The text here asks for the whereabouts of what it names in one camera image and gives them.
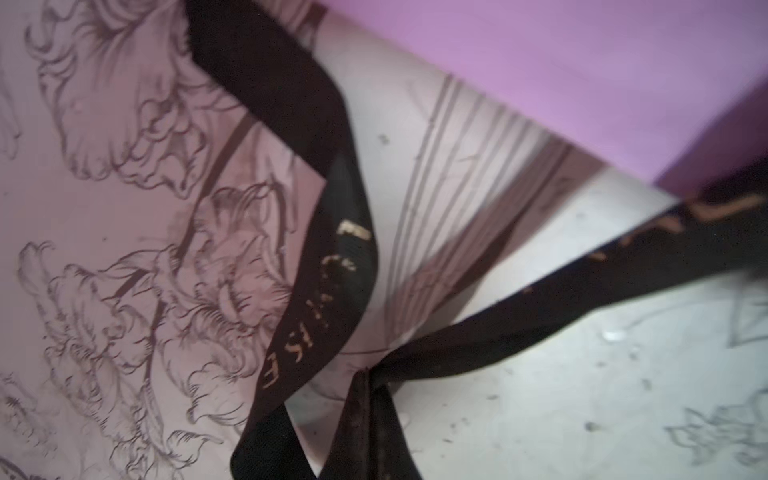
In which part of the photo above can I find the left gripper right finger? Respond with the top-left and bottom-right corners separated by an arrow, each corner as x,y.
368,386 -> 422,480

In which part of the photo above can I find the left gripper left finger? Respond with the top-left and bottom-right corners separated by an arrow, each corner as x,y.
319,370 -> 371,480

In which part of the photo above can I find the black ribbon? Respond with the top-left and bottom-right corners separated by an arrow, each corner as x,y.
185,1 -> 767,479

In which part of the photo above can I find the pink purple wrapping paper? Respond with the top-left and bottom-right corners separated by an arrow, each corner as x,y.
329,0 -> 767,194

